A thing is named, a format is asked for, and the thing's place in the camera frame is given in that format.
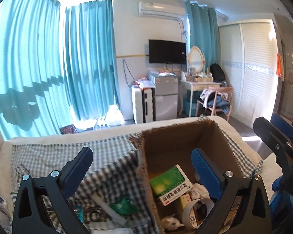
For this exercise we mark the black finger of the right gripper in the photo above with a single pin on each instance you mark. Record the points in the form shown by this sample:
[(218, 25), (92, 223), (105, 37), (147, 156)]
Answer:
[(281, 146)]

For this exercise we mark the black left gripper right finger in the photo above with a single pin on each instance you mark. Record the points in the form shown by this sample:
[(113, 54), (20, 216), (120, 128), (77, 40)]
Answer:
[(253, 213)]

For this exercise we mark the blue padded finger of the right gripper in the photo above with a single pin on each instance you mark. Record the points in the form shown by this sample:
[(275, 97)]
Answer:
[(282, 125)]

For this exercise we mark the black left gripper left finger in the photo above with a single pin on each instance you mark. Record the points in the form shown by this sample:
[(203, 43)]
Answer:
[(30, 213)]

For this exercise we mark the green white medicine box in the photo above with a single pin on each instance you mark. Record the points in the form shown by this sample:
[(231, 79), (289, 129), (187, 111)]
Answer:
[(170, 185)]

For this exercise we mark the white tape roll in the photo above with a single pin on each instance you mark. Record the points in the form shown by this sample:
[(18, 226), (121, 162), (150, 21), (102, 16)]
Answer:
[(196, 212)]

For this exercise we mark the small yellow medicine box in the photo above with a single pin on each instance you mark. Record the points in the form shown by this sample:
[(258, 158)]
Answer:
[(181, 203)]

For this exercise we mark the wooden chair with clothes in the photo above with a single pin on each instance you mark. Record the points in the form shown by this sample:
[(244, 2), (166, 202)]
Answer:
[(216, 99)]

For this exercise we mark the white sliding wardrobe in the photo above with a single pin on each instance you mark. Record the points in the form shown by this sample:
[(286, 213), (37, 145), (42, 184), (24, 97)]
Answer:
[(249, 60)]

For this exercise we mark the black backpack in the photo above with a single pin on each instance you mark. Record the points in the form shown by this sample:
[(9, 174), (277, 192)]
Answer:
[(217, 73)]

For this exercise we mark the checkered grey white cloth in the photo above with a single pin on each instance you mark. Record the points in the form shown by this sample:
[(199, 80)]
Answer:
[(113, 172)]

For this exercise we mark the white plastic tube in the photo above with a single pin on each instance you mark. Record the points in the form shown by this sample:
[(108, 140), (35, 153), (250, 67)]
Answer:
[(113, 214)]

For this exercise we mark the green foil packet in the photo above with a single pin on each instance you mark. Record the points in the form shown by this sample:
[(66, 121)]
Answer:
[(124, 206)]

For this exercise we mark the white dressing table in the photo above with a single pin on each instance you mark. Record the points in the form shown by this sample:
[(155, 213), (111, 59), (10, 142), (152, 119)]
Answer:
[(192, 87)]

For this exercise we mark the oval white vanity mirror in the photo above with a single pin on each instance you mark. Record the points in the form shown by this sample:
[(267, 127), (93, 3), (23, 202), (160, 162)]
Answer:
[(196, 60)]

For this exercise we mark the brown cardboard box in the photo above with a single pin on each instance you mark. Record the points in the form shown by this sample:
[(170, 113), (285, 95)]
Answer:
[(163, 144)]

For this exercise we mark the silver mini fridge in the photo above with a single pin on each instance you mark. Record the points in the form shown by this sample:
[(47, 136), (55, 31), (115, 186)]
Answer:
[(165, 95)]

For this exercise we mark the large left teal curtain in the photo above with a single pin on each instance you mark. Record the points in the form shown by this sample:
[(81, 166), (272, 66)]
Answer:
[(33, 100)]

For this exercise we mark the right teal curtain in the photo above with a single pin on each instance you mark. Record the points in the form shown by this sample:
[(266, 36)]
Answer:
[(204, 32)]

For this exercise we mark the white suitcase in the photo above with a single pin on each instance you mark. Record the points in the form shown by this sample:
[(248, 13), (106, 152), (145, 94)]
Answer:
[(142, 105)]

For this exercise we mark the middle teal curtain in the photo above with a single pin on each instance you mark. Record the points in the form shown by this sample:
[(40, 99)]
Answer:
[(90, 59)]

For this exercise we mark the black wall television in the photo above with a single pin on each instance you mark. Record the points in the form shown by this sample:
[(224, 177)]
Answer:
[(167, 52)]

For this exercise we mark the white wall air conditioner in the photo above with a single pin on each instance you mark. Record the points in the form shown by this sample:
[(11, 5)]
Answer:
[(159, 10)]

